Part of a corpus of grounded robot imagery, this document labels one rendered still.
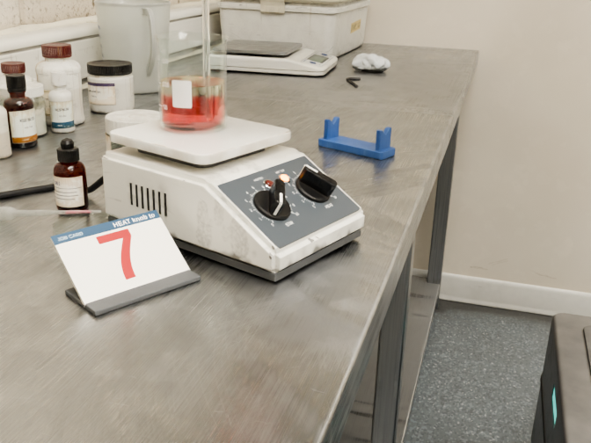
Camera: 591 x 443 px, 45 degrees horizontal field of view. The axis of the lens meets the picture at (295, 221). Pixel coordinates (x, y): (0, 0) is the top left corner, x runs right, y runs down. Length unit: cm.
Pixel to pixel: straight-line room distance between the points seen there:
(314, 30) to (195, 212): 114
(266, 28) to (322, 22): 14
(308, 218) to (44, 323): 22
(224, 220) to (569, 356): 86
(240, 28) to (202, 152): 118
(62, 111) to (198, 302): 54
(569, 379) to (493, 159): 97
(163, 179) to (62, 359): 19
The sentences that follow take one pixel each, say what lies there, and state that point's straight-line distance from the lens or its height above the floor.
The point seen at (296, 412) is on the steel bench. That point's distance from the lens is 41.
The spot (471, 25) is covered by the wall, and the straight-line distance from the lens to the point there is 203.
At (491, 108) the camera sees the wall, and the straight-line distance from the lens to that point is 206.
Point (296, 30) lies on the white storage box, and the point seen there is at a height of 82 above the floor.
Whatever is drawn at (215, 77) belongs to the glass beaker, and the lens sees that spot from 62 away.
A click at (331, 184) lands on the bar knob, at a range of 60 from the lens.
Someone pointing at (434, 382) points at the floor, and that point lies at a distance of 183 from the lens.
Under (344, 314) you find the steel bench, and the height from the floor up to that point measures 75.
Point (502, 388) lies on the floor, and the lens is 186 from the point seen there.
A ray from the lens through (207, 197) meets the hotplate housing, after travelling 56.
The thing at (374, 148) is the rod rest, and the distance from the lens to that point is 90.
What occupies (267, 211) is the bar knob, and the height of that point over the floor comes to 80.
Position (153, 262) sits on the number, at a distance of 56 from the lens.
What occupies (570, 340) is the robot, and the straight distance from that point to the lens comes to 136.
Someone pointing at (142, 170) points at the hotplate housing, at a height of 81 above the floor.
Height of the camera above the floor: 99
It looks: 21 degrees down
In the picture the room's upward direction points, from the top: 2 degrees clockwise
